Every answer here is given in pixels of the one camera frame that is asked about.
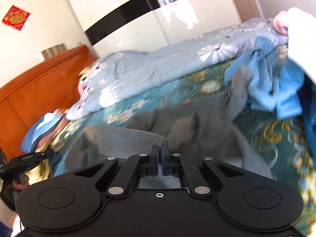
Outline red fu wall decoration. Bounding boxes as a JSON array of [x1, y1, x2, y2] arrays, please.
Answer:
[[2, 5, 31, 31]]

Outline light blue floral quilt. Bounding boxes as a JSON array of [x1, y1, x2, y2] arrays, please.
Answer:
[[66, 18, 288, 121]]

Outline blue and pink pillow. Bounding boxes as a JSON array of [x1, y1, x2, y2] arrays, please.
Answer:
[[20, 109, 69, 153]]

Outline blue fleece garment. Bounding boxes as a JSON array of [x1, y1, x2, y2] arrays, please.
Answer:
[[224, 36, 316, 154]]

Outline left hand with glove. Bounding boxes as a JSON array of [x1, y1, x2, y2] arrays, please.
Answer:
[[1, 175, 29, 211]]

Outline pink fleece garment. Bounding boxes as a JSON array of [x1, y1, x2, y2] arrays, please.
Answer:
[[272, 11, 288, 36]]

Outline grey sweater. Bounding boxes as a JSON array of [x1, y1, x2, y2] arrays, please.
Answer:
[[64, 67, 273, 178]]

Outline white black-striped wardrobe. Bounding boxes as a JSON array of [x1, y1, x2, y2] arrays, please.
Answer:
[[68, 0, 241, 57]]

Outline white cloth garment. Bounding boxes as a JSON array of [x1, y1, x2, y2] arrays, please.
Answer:
[[287, 8, 315, 81]]

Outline orange wooden headboard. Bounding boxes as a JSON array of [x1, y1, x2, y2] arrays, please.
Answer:
[[1, 45, 96, 159]]

